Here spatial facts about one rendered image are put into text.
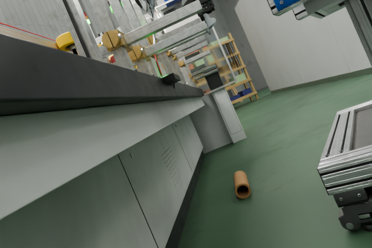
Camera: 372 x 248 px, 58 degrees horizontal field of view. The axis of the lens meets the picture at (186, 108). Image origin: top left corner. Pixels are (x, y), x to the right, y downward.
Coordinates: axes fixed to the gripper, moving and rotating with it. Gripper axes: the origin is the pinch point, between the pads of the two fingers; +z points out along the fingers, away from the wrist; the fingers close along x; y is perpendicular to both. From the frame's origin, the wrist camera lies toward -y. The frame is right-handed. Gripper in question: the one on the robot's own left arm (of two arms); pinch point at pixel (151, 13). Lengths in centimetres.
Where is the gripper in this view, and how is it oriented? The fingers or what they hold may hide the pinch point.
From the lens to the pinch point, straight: 157.4
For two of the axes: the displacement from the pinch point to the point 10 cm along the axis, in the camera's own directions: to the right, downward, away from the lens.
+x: 8.9, -3.8, 2.3
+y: 2.1, -1.0, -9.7
